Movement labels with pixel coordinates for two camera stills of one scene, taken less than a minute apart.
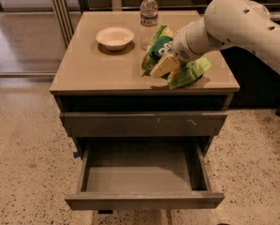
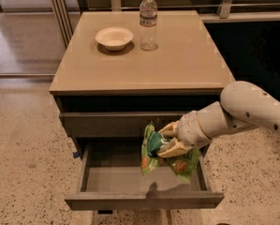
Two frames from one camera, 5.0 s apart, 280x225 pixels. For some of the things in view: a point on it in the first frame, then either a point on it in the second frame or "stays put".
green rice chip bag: x=161 y=47 → x=183 y=163
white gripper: x=181 y=48 → x=189 y=129
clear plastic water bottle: x=149 y=17 stays put
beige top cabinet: x=145 y=145 stays put
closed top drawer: x=142 y=124 stays put
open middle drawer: x=144 y=175 stays put
